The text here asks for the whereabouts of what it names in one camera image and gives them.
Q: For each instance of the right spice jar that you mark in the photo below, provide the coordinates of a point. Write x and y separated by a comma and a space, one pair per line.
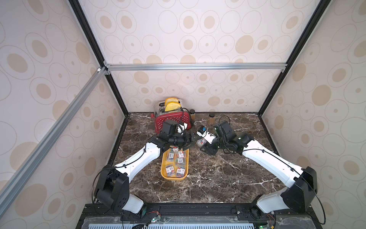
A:
211, 119

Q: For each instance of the yellow toast slice rear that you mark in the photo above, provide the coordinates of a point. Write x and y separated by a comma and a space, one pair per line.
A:
171, 99

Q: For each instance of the yellow toast slice front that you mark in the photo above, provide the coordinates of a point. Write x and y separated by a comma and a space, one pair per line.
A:
171, 106

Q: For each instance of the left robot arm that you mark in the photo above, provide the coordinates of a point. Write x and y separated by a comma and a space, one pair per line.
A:
112, 183

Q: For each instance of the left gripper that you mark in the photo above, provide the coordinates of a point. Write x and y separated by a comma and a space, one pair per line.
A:
186, 140

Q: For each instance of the left spice jar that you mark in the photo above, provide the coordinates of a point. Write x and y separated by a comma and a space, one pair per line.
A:
192, 115

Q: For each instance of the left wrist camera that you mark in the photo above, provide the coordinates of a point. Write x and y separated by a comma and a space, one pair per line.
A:
182, 127

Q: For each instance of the yellow storage tray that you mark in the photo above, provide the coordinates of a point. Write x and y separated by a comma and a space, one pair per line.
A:
177, 163

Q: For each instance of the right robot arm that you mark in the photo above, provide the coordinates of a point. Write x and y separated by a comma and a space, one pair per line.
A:
300, 184

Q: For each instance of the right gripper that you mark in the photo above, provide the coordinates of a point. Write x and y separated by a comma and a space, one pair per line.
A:
208, 146

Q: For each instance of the red toaster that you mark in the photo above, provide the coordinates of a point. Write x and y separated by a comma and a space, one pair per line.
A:
179, 115

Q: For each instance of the spice jar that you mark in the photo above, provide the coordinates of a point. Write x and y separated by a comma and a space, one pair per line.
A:
211, 119
192, 115

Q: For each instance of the left aluminium rail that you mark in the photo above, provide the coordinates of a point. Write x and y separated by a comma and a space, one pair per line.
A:
28, 167

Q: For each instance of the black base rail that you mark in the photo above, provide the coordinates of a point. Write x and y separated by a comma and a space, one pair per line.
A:
194, 216

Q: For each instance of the horizontal aluminium rail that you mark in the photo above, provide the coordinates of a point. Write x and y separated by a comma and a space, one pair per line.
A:
188, 67

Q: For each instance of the yellow toast slice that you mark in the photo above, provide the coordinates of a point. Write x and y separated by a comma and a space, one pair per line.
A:
171, 99
171, 106

